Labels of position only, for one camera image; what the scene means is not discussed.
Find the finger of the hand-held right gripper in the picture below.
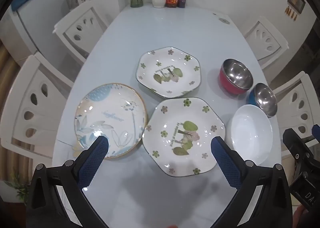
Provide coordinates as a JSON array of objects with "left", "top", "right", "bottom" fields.
[
  {"left": 311, "top": 124, "right": 320, "bottom": 142},
  {"left": 283, "top": 128, "right": 313, "bottom": 166}
]

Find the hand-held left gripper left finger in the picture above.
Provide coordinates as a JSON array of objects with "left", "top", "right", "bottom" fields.
[{"left": 26, "top": 135, "right": 110, "bottom": 228}]

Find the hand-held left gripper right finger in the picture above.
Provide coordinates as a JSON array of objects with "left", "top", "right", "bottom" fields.
[{"left": 211, "top": 136, "right": 292, "bottom": 228}]

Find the white ceramic bowl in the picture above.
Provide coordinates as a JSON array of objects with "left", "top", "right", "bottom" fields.
[{"left": 226, "top": 104, "right": 273, "bottom": 166}]

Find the round blue floral plate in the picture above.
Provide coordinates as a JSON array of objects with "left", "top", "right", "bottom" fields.
[{"left": 74, "top": 83, "right": 148, "bottom": 160}]

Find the blue steel bowl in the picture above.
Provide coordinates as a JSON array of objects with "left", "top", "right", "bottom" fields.
[{"left": 248, "top": 82, "right": 278, "bottom": 118}]

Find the octagonal green flower plate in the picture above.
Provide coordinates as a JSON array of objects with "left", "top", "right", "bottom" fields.
[
  {"left": 136, "top": 47, "right": 202, "bottom": 99},
  {"left": 142, "top": 97, "right": 227, "bottom": 177}
]

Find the red steel bowl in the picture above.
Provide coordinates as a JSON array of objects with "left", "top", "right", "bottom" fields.
[{"left": 219, "top": 58, "right": 254, "bottom": 95}]

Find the white dining chair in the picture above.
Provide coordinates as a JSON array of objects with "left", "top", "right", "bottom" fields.
[
  {"left": 0, "top": 55, "right": 75, "bottom": 160},
  {"left": 271, "top": 71, "right": 318, "bottom": 159},
  {"left": 244, "top": 16, "right": 290, "bottom": 69},
  {"left": 54, "top": 0, "right": 110, "bottom": 62}
]

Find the green potted plant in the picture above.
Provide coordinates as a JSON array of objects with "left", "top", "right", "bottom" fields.
[{"left": 7, "top": 173, "right": 31, "bottom": 205}]

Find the small framed picture with tassels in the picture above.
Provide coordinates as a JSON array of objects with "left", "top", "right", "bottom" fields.
[{"left": 285, "top": 0, "right": 306, "bottom": 20}]

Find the white refrigerator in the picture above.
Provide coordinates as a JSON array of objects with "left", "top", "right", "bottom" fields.
[{"left": 0, "top": 0, "right": 75, "bottom": 66}]

